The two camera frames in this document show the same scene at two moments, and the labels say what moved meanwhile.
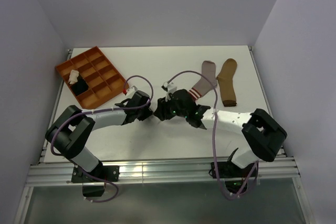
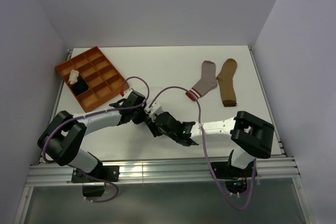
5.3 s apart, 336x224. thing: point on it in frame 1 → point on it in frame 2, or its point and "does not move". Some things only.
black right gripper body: (170, 109) → (157, 131)
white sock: (73, 76) does not move
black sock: (79, 86) does not move
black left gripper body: (144, 113) does not move
